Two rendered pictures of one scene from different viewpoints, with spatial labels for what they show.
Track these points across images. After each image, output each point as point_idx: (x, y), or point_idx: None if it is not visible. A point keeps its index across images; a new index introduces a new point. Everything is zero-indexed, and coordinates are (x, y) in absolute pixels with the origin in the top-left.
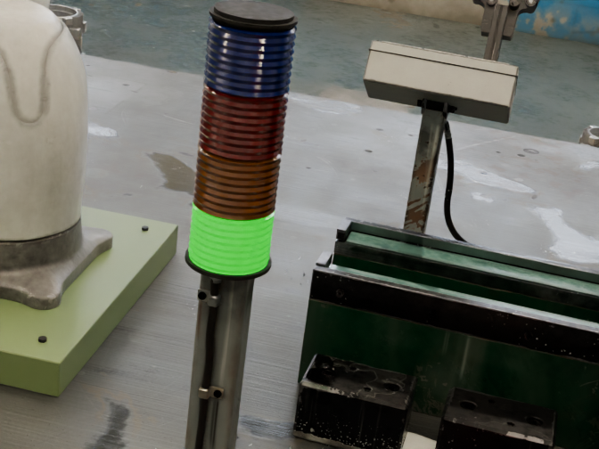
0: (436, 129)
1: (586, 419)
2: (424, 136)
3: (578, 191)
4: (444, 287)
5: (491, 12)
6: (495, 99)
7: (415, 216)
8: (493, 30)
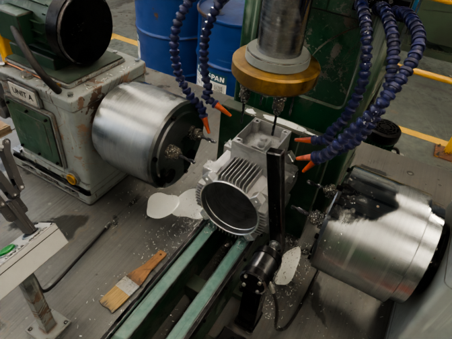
0: (33, 280)
1: (218, 311)
2: (29, 287)
3: (3, 198)
4: (136, 335)
5: (7, 209)
6: (60, 245)
7: (44, 311)
8: (20, 217)
